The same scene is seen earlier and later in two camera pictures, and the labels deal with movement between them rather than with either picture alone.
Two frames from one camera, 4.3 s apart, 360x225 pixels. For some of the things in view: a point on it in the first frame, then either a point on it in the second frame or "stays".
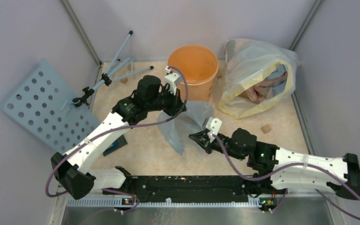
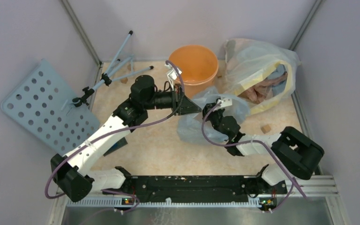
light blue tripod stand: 112,73 stays
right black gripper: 202,138 -> 208,110
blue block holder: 120,142 stays
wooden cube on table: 266,128 stays
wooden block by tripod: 124,80 stays
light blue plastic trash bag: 176,130 -> 194,128
